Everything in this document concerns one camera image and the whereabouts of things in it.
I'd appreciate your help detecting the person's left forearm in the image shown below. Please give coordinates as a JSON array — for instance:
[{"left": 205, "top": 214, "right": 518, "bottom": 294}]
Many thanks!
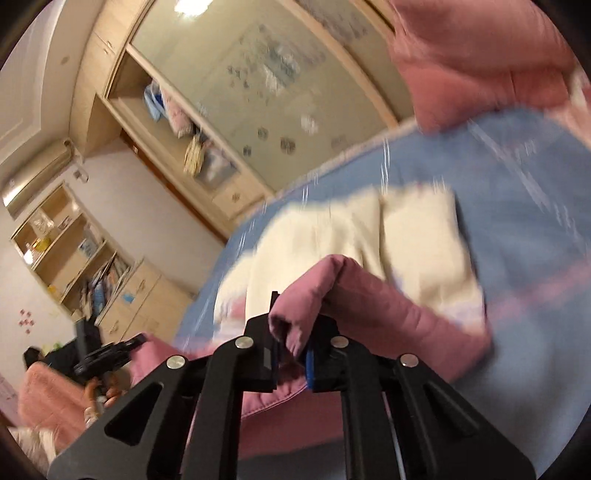
[{"left": 18, "top": 362, "right": 93, "bottom": 457}]

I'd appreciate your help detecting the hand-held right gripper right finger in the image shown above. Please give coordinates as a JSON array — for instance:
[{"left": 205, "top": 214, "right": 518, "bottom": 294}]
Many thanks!
[{"left": 305, "top": 314, "right": 536, "bottom": 480}]

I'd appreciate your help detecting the pink and cream jacket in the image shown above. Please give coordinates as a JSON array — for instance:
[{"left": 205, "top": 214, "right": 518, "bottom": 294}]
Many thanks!
[{"left": 131, "top": 182, "right": 492, "bottom": 462}]

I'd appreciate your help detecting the blue bed sheet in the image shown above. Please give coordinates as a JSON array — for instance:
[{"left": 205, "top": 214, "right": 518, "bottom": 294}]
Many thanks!
[{"left": 175, "top": 108, "right": 591, "bottom": 480}]

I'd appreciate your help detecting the wooden drawer cabinet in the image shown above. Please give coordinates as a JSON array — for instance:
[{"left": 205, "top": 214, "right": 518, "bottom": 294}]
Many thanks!
[{"left": 95, "top": 258, "right": 195, "bottom": 344}]

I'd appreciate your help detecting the folded blue cloth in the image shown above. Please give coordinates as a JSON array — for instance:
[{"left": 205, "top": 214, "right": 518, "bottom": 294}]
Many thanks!
[{"left": 143, "top": 83, "right": 165, "bottom": 121}]

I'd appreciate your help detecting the white fluffy cloth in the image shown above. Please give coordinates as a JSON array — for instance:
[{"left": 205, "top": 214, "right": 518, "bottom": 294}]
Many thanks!
[{"left": 9, "top": 427, "right": 57, "bottom": 468}]

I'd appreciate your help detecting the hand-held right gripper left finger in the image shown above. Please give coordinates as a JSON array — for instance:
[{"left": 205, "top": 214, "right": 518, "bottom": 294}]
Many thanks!
[{"left": 48, "top": 291, "right": 281, "bottom": 480}]

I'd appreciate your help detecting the folded pink cloth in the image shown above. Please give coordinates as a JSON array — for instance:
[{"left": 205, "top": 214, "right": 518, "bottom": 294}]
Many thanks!
[{"left": 159, "top": 88, "right": 193, "bottom": 138}]

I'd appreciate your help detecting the wooden bookshelf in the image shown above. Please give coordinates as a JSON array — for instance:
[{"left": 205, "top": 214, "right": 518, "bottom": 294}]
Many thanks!
[{"left": 11, "top": 182, "right": 134, "bottom": 319}]

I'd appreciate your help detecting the black chair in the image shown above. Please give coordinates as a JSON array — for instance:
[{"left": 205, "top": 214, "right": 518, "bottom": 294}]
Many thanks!
[{"left": 74, "top": 318, "right": 103, "bottom": 358}]

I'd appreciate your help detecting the wooden wardrobe with frosted door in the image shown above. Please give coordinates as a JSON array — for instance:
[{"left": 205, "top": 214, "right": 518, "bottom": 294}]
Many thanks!
[{"left": 69, "top": 0, "right": 416, "bottom": 241}]

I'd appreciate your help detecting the yellow bag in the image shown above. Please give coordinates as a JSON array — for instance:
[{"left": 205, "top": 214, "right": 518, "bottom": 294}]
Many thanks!
[{"left": 184, "top": 134, "right": 205, "bottom": 177}]

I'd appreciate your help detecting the person's left hand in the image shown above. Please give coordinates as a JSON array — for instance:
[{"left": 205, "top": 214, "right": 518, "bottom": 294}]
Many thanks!
[{"left": 83, "top": 376, "right": 123, "bottom": 423}]

